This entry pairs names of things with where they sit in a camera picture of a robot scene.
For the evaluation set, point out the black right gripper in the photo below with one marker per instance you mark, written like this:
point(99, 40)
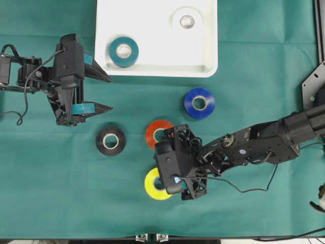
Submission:
point(193, 145)

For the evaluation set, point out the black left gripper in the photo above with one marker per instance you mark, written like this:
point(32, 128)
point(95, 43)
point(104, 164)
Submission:
point(62, 100)

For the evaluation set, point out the red tape roll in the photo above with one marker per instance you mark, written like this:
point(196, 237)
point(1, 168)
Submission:
point(153, 128)

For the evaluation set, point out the yellow tape roll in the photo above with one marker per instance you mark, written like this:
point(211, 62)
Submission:
point(150, 187)

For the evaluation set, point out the teal tape roll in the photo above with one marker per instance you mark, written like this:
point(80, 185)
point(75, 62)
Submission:
point(124, 51)

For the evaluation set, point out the black tape roll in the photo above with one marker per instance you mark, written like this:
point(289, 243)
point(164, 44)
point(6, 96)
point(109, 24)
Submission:
point(110, 140)

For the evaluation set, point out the blue tape roll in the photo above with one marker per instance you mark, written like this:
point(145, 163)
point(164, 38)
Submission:
point(206, 96)

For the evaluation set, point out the white tape roll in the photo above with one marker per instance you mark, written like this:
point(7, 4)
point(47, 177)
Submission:
point(187, 19)

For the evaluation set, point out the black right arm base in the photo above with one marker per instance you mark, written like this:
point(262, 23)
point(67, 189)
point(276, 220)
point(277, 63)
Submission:
point(313, 98)

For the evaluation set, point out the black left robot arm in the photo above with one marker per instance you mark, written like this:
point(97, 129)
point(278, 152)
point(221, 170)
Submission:
point(28, 74)

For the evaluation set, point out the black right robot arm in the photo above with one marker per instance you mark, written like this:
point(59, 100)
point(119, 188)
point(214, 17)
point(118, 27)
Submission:
point(273, 142)

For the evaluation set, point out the white plastic tray case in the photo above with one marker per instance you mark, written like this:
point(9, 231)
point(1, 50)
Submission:
point(163, 51)

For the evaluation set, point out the silver right table clamp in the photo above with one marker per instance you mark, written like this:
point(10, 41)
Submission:
point(162, 238)

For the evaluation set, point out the silver table clamp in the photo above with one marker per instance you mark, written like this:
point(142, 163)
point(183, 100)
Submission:
point(141, 238)
point(162, 238)

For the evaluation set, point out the green table cloth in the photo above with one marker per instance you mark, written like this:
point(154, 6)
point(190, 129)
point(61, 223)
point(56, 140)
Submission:
point(55, 182)

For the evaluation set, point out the silver left table clamp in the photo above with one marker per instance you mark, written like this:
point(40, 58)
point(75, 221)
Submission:
point(141, 238)

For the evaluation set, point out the black white object at edge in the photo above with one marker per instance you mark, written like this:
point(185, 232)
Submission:
point(319, 207)

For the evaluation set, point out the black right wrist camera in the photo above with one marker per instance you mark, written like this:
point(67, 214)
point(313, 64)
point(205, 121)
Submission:
point(176, 169)

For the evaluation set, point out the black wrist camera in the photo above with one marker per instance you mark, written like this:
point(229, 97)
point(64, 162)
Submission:
point(69, 63)
point(176, 169)

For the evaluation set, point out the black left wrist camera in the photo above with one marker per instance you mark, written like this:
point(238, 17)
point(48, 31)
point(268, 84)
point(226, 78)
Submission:
point(69, 63)

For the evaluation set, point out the aluminium frame rail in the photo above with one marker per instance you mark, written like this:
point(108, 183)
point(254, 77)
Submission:
point(319, 20)

